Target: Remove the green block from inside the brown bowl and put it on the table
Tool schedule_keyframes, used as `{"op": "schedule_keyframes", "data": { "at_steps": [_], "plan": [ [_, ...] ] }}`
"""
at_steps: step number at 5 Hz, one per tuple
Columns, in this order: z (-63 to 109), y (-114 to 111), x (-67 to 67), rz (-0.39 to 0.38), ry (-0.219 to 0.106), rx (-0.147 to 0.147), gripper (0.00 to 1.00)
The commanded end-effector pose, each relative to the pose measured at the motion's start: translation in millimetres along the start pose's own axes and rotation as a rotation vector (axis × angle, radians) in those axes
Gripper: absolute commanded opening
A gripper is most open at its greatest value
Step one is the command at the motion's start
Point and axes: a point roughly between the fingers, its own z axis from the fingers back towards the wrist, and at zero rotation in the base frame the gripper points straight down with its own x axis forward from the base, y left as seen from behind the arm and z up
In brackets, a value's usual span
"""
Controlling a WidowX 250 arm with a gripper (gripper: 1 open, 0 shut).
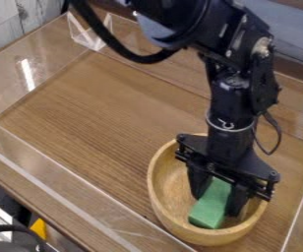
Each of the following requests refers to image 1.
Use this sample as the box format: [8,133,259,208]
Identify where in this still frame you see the clear acrylic enclosure walls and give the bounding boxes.
[0,18,303,252]

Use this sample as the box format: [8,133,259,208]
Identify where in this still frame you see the brown wooden bowl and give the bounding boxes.
[146,140,266,247]

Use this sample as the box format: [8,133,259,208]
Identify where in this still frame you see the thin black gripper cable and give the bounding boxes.
[251,110,282,157]

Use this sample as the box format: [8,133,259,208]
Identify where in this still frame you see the yellow and black device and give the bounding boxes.
[0,183,87,252]

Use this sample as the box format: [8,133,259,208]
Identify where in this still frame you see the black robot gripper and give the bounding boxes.
[175,123,280,217]

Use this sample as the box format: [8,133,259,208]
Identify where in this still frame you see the clear acrylic corner bracket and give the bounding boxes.
[66,12,107,51]

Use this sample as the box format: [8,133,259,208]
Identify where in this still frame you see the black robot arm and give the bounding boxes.
[70,0,280,217]

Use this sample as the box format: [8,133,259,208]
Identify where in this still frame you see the black cable at corner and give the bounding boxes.
[0,222,43,252]

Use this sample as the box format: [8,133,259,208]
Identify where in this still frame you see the green rectangular block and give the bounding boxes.
[189,178,231,229]

